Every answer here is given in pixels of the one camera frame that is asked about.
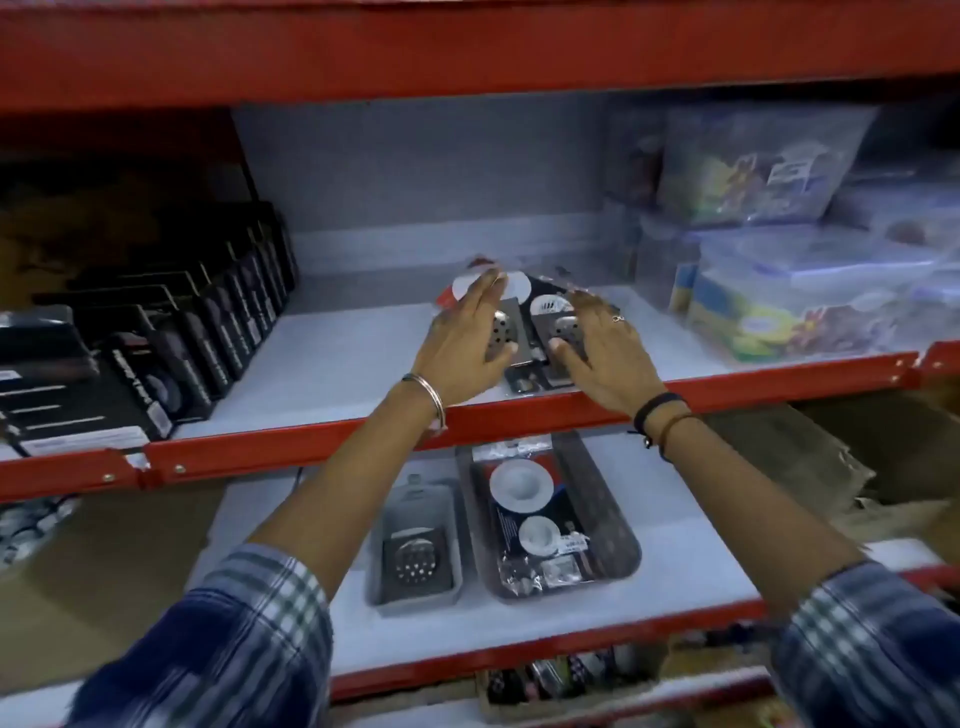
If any person's right hand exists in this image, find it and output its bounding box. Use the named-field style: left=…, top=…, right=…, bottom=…
left=547, top=288, right=670, bottom=418

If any person's left hand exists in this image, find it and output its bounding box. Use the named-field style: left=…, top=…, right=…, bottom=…
left=408, top=268, right=520, bottom=412

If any dark patterned tray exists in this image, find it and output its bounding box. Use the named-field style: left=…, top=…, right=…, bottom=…
left=455, top=429, right=644, bottom=603

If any red metal shelf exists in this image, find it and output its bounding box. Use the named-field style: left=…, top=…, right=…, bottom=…
left=0, top=0, right=960, bottom=728

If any person's left forearm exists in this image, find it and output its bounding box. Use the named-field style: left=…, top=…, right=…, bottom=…
left=67, top=382, right=450, bottom=728

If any person's right forearm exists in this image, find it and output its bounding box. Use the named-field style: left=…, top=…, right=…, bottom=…
left=641, top=397, right=960, bottom=728

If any small grey plastic tray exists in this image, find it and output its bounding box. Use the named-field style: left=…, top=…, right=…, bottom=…
left=364, top=473, right=465, bottom=618

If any silver bangle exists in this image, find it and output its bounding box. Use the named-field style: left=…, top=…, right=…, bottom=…
left=401, top=372, right=450, bottom=436

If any black wrist band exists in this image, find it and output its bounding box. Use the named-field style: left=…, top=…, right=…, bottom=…
left=629, top=391, right=688, bottom=450

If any stack of clear storage containers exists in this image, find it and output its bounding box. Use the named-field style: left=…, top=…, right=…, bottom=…
left=603, top=101, right=960, bottom=369

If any worn brown cardboard box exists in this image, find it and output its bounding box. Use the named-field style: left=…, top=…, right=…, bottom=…
left=704, top=371, right=960, bottom=575

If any row of black tape boxes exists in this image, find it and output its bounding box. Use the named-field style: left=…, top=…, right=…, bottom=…
left=67, top=198, right=301, bottom=444

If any cardboard box of packaged tools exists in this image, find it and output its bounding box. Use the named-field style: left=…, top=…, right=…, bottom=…
left=474, top=643, right=670, bottom=727

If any large black display carton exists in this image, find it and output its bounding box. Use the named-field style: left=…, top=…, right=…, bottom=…
left=0, top=303, right=155, bottom=460

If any torn brown cardboard piece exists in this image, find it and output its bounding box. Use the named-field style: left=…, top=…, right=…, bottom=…
left=0, top=157, right=260, bottom=298

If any cardboard box with white fittings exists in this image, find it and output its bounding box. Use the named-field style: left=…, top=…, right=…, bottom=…
left=0, top=483, right=230, bottom=676

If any pile of white fittings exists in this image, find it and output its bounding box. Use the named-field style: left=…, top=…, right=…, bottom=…
left=0, top=497, right=82, bottom=580

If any brown thread bracelet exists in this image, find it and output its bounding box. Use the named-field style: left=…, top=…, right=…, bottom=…
left=656, top=412, right=700, bottom=461

